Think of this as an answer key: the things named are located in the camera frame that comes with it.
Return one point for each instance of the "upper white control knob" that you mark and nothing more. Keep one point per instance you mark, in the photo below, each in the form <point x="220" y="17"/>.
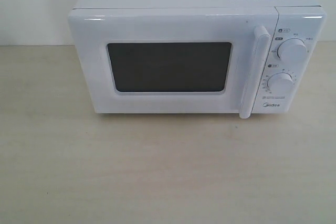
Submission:
<point x="292" y="50"/>

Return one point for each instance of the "white microwave oven body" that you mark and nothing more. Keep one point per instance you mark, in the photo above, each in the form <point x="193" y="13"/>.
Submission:
<point x="302" y="19"/>

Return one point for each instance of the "lower white timer knob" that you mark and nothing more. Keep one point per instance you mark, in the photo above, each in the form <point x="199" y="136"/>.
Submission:
<point x="280" y="83"/>

